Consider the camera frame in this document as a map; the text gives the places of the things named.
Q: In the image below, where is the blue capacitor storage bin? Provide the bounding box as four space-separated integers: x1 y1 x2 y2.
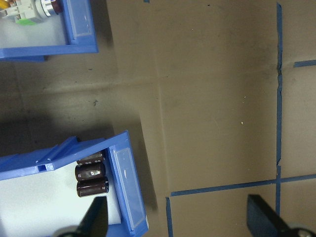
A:
0 130 150 237

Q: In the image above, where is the blue push-button storage bin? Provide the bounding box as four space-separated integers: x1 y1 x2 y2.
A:
0 0 99 62

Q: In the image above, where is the white foam bin liner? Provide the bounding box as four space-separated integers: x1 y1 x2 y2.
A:
0 161 122 237

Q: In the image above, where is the pile of push button switches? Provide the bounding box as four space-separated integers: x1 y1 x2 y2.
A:
0 11 68 49

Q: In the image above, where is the dark red push button switch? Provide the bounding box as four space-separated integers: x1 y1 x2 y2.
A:
1 0 62 26

